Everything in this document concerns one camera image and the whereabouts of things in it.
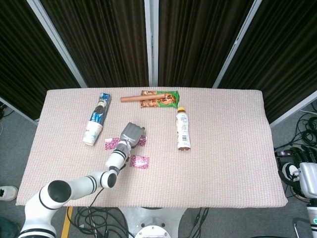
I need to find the grey black right robot hand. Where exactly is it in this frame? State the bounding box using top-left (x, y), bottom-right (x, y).
top-left (277, 146), bottom-right (317, 199)

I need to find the grey black left robot hand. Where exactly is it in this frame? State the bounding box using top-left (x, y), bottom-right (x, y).
top-left (120, 122), bottom-right (146, 149)

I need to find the white paper cup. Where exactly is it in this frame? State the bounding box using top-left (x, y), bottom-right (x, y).
top-left (82, 120), bottom-right (103, 146)

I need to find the white black sneaker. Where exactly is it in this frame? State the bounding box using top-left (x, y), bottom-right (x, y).
top-left (282, 162), bottom-right (299, 180)

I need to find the brown cardboard tube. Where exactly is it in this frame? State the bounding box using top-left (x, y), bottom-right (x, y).
top-left (120, 93), bottom-right (166, 103)

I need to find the blue cookie box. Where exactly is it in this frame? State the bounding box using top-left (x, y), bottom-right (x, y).
top-left (89, 92), bottom-right (112, 124)

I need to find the green orange snack bag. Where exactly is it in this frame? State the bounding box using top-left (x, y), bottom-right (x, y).
top-left (140, 90), bottom-right (179, 109)

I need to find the white label drink bottle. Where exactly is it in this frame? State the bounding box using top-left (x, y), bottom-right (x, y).
top-left (175, 106), bottom-right (192, 151)

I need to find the pink checkered tablecloth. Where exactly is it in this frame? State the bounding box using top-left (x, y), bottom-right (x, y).
top-left (15, 88), bottom-right (288, 208)

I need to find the dark brown curtain panel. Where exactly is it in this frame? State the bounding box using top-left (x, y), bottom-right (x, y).
top-left (158, 0), bottom-right (256, 88)
top-left (0, 0), bottom-right (82, 119)
top-left (217, 0), bottom-right (317, 123)
top-left (39, 0), bottom-right (151, 88)

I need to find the yellow floor tape strip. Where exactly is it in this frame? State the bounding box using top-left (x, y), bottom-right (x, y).
top-left (61, 207), bottom-right (74, 238)

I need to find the black floor cable tangle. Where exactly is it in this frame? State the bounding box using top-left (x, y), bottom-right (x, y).
top-left (66, 207), bottom-right (131, 238)
top-left (272, 99), bottom-right (317, 149)

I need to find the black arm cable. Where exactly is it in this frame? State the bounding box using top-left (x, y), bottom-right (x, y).
top-left (88, 187), bottom-right (104, 208)

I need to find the grey partition frame rail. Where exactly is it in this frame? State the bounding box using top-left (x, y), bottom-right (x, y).
top-left (0, 96), bottom-right (39, 124)
top-left (269, 90), bottom-right (317, 127)

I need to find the grey partition frame post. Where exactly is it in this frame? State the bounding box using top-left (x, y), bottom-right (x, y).
top-left (212, 0), bottom-right (263, 89)
top-left (144, 0), bottom-right (159, 87)
top-left (26, 0), bottom-right (88, 89)

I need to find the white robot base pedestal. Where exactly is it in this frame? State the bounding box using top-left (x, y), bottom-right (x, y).
top-left (118, 207), bottom-right (186, 238)

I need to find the black cable with connector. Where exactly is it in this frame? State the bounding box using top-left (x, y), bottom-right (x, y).
top-left (190, 207), bottom-right (211, 238)

